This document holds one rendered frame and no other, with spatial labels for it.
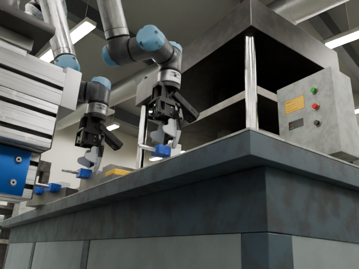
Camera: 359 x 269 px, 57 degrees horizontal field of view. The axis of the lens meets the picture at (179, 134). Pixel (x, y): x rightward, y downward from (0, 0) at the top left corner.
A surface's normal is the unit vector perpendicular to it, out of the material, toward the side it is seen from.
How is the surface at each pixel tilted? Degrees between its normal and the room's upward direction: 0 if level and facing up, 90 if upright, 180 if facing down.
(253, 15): 90
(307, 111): 90
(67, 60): 90
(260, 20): 90
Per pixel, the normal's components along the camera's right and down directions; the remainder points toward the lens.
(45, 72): 0.69, -0.22
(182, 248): -0.82, -0.24
